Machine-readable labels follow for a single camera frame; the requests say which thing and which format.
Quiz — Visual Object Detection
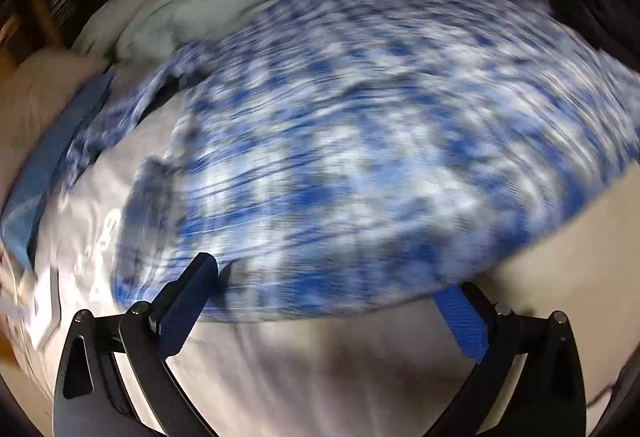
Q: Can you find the white box device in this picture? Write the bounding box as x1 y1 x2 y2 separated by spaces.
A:
20 267 63 348

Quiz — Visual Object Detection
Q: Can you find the blue pillow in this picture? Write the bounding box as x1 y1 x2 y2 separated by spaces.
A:
0 69 116 268

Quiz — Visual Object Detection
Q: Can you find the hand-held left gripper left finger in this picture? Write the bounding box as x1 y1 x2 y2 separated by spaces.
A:
52 253 219 437

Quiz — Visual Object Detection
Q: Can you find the beige pillow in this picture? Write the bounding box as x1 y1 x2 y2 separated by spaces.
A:
0 49 108 212

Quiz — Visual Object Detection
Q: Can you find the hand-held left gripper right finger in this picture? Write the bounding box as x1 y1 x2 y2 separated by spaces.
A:
425 282 587 437

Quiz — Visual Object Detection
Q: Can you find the blue plaid shirt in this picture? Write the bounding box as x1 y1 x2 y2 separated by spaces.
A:
62 0 640 323

